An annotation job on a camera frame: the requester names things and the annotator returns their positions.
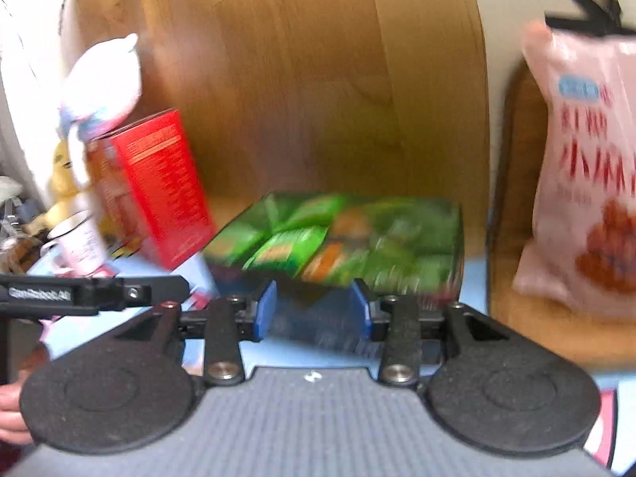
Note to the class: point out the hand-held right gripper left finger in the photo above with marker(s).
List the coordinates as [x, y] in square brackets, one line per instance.
[266, 309]

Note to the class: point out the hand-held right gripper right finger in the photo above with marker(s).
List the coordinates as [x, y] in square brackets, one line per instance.
[360, 309]

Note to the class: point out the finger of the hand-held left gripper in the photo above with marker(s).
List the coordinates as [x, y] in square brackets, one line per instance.
[99, 294]

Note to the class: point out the pile of green snack packets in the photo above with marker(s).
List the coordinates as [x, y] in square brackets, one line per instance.
[318, 238]

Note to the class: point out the black cardboard box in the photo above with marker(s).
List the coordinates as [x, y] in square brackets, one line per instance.
[457, 258]

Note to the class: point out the person's left hand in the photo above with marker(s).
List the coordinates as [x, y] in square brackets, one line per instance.
[14, 415]

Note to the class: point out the white enamel mug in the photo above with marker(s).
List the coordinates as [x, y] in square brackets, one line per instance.
[82, 243]

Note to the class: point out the yellow plush toy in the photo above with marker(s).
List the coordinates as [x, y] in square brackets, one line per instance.
[62, 184]

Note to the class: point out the cartoon printed blanket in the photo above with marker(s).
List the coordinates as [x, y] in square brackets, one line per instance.
[476, 283]

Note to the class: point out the red gift bag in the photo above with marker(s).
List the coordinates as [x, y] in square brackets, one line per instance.
[164, 184]

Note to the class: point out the brown seat cushion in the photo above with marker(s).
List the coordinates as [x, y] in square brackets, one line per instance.
[516, 184]

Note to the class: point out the pastel plush toy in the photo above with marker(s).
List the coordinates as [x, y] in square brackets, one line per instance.
[102, 84]

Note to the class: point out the wooden headboard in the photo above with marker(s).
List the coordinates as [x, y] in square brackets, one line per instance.
[308, 84]

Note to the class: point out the large pink snack bag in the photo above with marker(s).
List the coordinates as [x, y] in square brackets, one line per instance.
[586, 169]

